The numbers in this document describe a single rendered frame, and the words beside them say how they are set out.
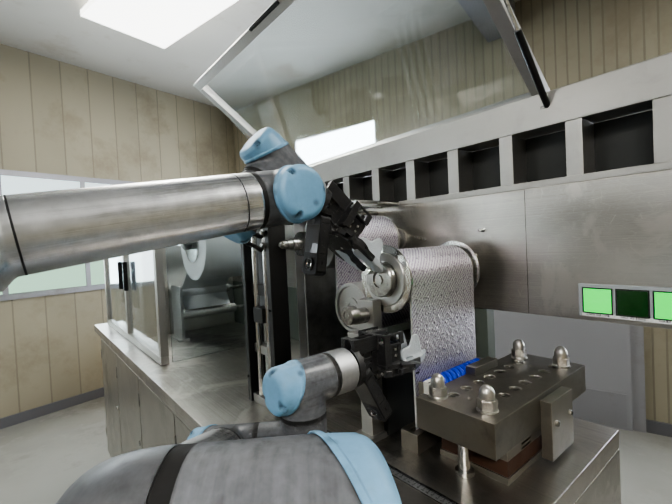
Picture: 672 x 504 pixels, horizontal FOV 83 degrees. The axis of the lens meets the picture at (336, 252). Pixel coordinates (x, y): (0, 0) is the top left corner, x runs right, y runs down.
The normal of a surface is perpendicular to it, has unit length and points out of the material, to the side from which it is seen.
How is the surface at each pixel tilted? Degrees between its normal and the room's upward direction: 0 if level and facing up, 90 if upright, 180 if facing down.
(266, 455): 8
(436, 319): 90
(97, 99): 90
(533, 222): 90
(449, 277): 90
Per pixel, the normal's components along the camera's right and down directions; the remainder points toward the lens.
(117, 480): -0.28, -0.90
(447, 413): -0.77, 0.05
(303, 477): -0.02, -0.91
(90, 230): 0.64, 0.12
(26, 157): 0.79, -0.02
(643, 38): -0.60, 0.05
